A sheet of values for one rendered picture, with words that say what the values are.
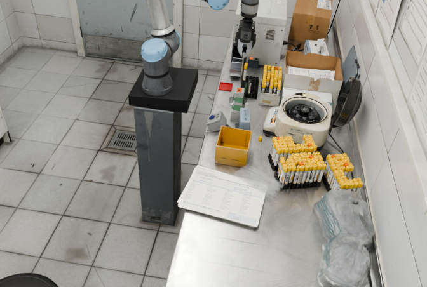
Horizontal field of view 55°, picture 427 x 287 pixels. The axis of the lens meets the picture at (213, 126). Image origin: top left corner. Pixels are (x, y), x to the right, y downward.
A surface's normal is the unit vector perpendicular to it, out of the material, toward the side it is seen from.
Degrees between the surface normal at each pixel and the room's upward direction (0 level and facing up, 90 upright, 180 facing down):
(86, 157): 0
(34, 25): 90
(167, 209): 90
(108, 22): 90
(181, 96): 4
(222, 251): 0
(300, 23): 88
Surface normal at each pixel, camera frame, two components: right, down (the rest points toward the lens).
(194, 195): 0.05, -0.77
